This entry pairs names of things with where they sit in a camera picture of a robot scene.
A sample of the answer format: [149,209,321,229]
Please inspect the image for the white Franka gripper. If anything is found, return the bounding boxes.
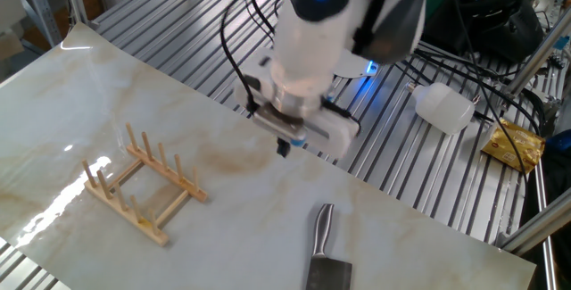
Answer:
[234,47,360,160]

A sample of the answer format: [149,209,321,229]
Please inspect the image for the steel cleaver knife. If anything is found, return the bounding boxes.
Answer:
[305,203,353,290]

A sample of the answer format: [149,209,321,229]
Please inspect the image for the wooden dowel rack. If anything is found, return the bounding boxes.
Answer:
[81,122,209,247]

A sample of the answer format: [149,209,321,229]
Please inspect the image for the marble pattern table mat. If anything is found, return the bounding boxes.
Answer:
[0,21,536,290]

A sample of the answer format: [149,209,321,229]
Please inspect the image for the white plastic bottle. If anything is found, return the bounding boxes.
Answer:
[405,81,476,136]

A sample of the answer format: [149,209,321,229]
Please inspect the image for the gold foil packet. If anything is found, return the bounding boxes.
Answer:
[480,118,546,174]

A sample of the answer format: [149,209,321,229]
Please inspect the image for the black bag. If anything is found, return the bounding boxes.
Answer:
[423,0,546,64]

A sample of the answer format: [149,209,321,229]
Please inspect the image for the blue object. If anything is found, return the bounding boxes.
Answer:
[544,128,571,153]

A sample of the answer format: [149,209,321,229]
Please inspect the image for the perforated steel shelf upright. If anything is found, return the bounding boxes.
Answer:
[16,0,62,48]

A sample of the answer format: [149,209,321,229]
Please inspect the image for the white box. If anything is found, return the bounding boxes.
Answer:
[0,0,27,32]

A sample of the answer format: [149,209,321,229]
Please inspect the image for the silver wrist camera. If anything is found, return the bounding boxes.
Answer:
[252,102,310,149]

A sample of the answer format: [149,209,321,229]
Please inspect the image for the black camera cable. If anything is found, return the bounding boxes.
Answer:
[219,0,286,115]

